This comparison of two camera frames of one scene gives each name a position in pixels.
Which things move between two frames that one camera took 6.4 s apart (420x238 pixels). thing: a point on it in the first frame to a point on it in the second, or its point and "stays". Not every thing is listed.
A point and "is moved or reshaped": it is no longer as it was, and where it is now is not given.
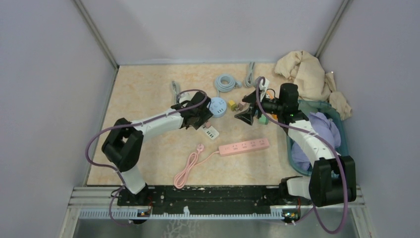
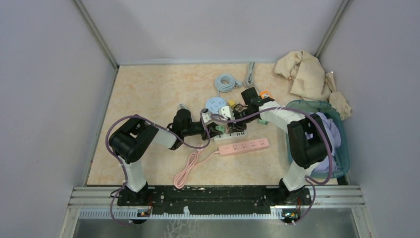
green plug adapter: x=263 y=119 stays
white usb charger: x=212 y=133 is moved or reshaped
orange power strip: x=270 y=96 stays
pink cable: x=181 y=178 stays
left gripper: x=206 y=114 to x=209 y=132
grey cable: x=176 y=88 is moved or reshaped
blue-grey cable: x=227 y=88 stays
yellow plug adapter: x=233 y=105 stays
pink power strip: x=243 y=147 stays
